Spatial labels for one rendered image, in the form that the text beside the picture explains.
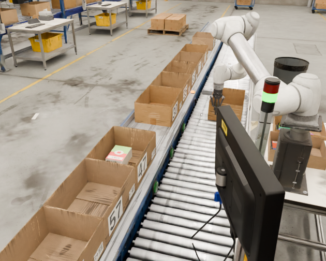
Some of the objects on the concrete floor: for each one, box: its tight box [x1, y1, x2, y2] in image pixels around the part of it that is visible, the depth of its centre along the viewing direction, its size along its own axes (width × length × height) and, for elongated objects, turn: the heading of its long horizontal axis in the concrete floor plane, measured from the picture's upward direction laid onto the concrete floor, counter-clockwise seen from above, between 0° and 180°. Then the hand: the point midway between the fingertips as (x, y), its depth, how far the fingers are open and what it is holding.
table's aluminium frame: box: [277, 202, 326, 261], centre depth 245 cm, size 100×58×72 cm, turn 161°
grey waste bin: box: [273, 57, 309, 85], centre depth 496 cm, size 50×50×64 cm
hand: (216, 110), depth 271 cm, fingers closed, pressing on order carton
